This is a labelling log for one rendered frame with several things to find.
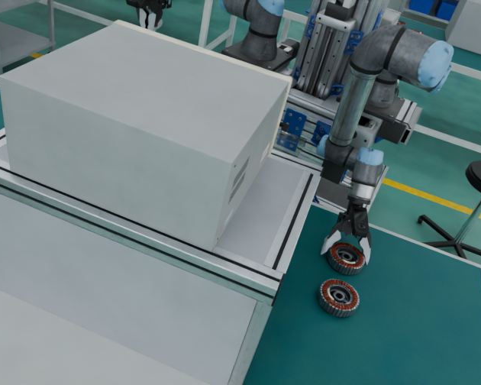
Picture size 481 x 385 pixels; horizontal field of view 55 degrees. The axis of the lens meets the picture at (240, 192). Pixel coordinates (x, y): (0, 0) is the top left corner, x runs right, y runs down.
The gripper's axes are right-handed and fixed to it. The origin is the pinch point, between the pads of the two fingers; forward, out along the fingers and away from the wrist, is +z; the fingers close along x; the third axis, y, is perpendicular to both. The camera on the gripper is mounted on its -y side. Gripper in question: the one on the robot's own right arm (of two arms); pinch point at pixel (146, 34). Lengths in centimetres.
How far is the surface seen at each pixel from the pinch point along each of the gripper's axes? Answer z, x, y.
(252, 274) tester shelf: 4, -72, -67
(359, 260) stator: 37, -90, -11
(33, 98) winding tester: -15, -28, -72
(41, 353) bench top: 40, -36, -83
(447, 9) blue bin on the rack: 75, -68, 597
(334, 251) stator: 37, -82, -12
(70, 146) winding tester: -8, -35, -71
